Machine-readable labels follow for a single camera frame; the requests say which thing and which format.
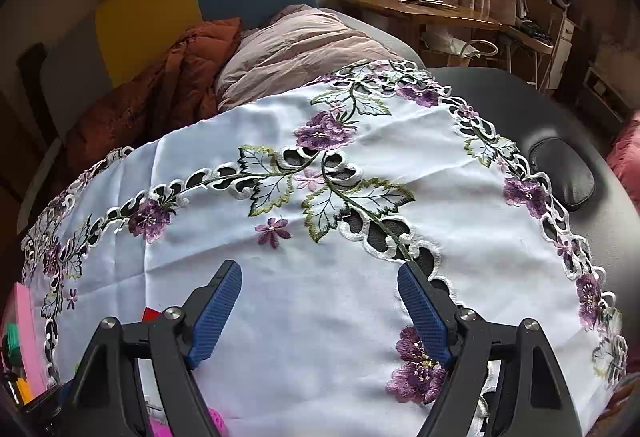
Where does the wooden side desk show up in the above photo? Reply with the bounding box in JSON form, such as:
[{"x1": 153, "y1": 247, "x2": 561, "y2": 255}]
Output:
[{"x1": 339, "y1": 0, "x2": 557, "y2": 68}]

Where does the white floral embroidered tablecloth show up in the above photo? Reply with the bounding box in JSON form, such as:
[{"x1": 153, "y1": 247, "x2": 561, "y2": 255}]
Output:
[{"x1": 22, "y1": 60, "x2": 628, "y2": 436}]

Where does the pink beige pillow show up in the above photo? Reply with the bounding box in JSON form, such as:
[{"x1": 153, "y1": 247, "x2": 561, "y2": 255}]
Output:
[{"x1": 215, "y1": 5, "x2": 399, "y2": 112}]

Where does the orange plastic curved piece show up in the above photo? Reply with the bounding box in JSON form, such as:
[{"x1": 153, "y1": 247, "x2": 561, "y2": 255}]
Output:
[{"x1": 15, "y1": 377, "x2": 35, "y2": 405}]

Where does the black padded table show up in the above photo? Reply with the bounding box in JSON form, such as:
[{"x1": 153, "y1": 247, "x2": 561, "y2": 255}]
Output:
[{"x1": 432, "y1": 68, "x2": 640, "y2": 345}]

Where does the yellow blue grey headboard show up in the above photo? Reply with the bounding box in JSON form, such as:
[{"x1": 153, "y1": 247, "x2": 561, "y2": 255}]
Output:
[{"x1": 40, "y1": 0, "x2": 318, "y2": 136}]

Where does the green plastic cylinder stand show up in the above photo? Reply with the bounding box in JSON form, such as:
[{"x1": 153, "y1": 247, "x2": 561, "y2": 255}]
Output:
[{"x1": 1, "y1": 322, "x2": 23, "y2": 367}]

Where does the magenta perforated funnel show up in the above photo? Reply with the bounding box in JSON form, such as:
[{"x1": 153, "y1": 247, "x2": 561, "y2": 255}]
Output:
[{"x1": 150, "y1": 408, "x2": 229, "y2": 436}]

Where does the pink shallow tray box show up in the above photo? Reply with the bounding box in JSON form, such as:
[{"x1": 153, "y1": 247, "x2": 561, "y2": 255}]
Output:
[{"x1": 1, "y1": 282, "x2": 47, "y2": 397}]

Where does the red plastic block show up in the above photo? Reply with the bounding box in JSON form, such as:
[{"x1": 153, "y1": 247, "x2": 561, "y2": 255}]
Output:
[{"x1": 141, "y1": 307, "x2": 160, "y2": 322}]

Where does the rust brown quilted jacket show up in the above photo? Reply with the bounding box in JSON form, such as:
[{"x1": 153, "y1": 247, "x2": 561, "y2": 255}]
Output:
[{"x1": 65, "y1": 17, "x2": 242, "y2": 173}]

